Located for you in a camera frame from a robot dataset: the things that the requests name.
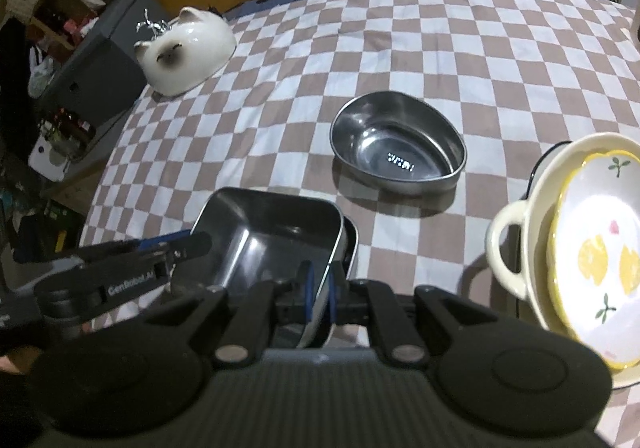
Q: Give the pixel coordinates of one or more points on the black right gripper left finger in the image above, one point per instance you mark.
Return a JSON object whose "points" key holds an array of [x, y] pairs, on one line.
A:
{"points": [[266, 306]]}

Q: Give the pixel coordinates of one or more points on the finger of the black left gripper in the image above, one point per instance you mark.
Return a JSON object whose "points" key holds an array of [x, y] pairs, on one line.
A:
{"points": [[178, 247], [36, 254]]}

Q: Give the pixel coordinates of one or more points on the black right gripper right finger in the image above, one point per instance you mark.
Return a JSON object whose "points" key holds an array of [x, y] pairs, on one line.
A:
{"points": [[374, 305]]}

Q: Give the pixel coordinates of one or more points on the square stainless steel tray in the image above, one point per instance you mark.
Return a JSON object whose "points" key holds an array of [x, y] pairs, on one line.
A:
{"points": [[258, 236]]}

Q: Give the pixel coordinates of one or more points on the cream two-handled ceramic bowl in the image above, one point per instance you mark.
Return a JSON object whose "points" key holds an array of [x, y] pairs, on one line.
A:
{"points": [[517, 238]]}

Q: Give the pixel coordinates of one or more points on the oval stainless steel bowl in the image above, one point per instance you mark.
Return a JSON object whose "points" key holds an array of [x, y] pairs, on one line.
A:
{"points": [[392, 141]]}

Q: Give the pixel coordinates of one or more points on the floral lemon pattern plate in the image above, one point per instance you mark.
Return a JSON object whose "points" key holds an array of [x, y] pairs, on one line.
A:
{"points": [[593, 256]]}

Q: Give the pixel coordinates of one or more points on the dark grey side cabinet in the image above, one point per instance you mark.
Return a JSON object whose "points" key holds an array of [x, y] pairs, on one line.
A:
{"points": [[102, 78]]}

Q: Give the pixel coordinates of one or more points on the silver metal ornament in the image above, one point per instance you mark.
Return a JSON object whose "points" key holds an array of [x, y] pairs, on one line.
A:
{"points": [[156, 29]]}

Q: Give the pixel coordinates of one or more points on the white plate with black rim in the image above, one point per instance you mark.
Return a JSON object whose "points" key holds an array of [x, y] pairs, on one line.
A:
{"points": [[542, 164]]}

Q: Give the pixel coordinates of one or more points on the checkered brown white tablecloth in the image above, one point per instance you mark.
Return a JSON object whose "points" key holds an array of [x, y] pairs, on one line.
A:
{"points": [[514, 77]]}

